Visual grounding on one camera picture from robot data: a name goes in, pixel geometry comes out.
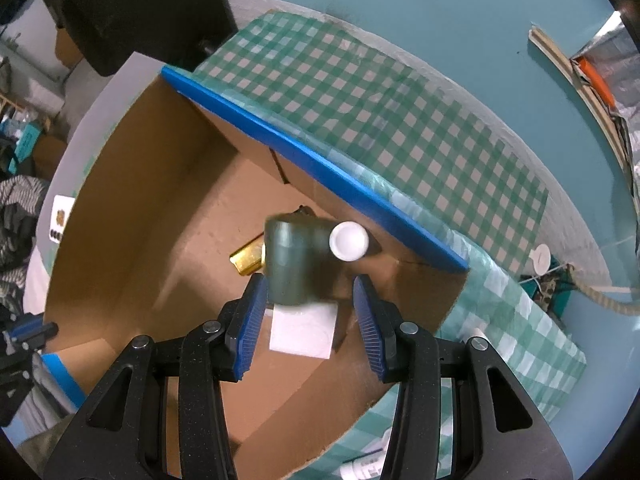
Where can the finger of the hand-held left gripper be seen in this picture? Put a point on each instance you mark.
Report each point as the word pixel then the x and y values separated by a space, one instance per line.
pixel 32 332

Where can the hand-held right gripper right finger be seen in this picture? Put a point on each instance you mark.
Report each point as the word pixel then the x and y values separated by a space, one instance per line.
pixel 370 330

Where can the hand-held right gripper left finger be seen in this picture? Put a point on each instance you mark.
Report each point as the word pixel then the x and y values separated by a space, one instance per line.
pixel 250 330

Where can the small white square box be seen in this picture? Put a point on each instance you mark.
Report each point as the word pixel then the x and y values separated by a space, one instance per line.
pixel 302 331

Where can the gold rectangular object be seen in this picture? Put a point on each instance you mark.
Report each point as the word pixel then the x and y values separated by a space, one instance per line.
pixel 247 259

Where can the dark green round container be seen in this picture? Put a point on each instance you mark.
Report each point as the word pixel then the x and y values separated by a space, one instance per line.
pixel 292 260

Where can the cardboard box with blue rim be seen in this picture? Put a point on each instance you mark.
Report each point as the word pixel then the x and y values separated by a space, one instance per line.
pixel 165 240

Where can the striped cloth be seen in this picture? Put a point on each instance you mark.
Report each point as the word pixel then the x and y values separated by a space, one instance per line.
pixel 22 225

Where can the white printed tube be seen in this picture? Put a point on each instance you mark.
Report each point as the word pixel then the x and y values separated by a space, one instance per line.
pixel 362 467

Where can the teal box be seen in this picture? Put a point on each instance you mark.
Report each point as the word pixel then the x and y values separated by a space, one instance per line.
pixel 25 147

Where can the dark green checked tablecloth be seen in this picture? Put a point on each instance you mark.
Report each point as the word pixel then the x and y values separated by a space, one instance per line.
pixel 380 125

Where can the grey board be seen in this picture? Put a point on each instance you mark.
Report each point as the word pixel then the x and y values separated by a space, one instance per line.
pixel 107 105

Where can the wooden ledge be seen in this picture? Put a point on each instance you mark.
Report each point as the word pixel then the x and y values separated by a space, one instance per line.
pixel 570 80

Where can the orange object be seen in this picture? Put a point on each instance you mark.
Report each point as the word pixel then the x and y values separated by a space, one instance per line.
pixel 595 80

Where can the black cloth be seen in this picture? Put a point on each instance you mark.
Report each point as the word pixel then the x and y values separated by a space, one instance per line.
pixel 140 5

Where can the silver tarp curtain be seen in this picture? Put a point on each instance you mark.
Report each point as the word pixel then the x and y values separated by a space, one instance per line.
pixel 617 85

